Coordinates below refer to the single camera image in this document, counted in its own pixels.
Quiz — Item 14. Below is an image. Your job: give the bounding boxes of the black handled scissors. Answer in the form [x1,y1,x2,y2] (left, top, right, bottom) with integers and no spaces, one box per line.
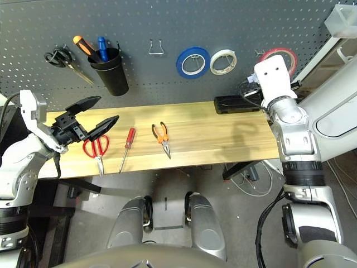
[44,46,95,85]

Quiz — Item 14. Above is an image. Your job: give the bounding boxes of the orange black needle-nose pliers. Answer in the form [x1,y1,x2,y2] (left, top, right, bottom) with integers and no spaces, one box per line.
[151,121,172,160]

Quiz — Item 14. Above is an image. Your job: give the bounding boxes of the silver wire pliers holder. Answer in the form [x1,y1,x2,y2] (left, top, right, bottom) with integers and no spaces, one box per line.
[148,39,165,56]

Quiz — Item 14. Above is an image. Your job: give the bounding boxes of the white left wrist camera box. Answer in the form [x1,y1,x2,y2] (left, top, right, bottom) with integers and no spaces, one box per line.
[18,89,69,154]

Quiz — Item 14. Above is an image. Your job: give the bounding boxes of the white tape roll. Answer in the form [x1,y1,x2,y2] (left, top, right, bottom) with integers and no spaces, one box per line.
[209,49,238,76]

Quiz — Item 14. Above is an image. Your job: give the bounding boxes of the light wooden shelf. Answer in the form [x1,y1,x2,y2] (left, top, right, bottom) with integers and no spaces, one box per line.
[301,36,357,93]

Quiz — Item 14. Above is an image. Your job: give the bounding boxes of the red handled screwdriver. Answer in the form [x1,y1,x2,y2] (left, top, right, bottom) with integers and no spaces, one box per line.
[118,127,137,174]

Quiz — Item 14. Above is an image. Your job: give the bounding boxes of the orange black handled screwdriver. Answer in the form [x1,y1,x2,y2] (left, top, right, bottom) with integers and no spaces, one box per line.
[73,35,101,64]

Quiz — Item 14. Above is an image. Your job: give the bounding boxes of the black plastic tool case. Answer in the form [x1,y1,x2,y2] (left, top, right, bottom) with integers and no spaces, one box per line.
[214,94,266,114]

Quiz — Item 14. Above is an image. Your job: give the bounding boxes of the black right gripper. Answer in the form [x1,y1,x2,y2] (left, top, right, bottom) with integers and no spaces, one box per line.
[239,80,264,98]

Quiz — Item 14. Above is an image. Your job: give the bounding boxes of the white floor cable bundle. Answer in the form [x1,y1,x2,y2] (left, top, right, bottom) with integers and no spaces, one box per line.
[231,161,282,198]

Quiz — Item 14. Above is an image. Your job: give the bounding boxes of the silver robot leg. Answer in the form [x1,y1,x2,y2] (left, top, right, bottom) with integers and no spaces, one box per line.
[107,195,154,249]
[184,191,228,262]

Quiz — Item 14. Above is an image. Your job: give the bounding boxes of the blue handled screwdriver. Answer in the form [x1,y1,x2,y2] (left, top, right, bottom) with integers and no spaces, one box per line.
[97,36,110,62]

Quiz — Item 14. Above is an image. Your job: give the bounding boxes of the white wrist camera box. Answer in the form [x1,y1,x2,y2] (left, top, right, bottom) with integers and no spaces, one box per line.
[253,54,298,104]
[18,89,69,154]

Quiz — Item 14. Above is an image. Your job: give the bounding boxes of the silver robot left leg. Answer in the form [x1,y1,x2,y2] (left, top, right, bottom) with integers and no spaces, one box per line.
[107,195,154,249]

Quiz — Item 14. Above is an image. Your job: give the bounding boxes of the large white rounded machine housing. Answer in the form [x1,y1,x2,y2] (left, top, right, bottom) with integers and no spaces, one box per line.
[295,52,357,162]

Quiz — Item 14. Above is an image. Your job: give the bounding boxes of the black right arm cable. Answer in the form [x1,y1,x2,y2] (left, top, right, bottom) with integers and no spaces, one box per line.
[255,192,285,268]

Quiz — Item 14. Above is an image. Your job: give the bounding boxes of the grey robot torso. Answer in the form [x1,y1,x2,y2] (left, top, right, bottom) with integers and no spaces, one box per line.
[52,244,232,268]

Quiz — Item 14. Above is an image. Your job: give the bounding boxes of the clear plastic bin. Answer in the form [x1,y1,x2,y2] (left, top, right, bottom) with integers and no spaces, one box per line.
[325,4,357,39]

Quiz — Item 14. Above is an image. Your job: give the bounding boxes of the black table leg bracket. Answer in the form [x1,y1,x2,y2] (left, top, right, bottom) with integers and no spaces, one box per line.
[222,161,260,181]
[57,178,102,193]

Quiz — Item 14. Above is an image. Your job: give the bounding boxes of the red handled scissors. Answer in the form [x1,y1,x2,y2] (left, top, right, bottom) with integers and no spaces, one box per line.
[82,134,111,177]

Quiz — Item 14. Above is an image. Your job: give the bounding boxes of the black plastic cup holder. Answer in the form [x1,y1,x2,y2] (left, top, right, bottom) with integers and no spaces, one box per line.
[87,47,130,97]

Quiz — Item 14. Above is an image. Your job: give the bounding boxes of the silver robot right leg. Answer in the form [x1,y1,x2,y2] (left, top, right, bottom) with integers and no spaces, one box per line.
[184,191,228,262]

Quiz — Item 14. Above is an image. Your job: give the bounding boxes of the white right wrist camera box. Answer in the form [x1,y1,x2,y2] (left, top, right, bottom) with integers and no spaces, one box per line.
[253,54,298,104]

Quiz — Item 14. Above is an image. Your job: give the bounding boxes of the red tape roll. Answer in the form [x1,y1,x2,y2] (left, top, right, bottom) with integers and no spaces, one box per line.
[259,47,298,78]

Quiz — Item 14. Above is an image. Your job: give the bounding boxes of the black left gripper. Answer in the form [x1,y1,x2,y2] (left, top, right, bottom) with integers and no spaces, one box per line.
[51,95,120,146]

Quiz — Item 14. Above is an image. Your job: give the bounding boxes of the dark grey metal pegboard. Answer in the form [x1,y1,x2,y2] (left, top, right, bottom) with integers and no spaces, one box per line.
[0,0,341,123]

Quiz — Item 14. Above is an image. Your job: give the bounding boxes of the blue tape roll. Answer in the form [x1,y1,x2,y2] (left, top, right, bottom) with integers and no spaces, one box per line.
[176,46,211,79]

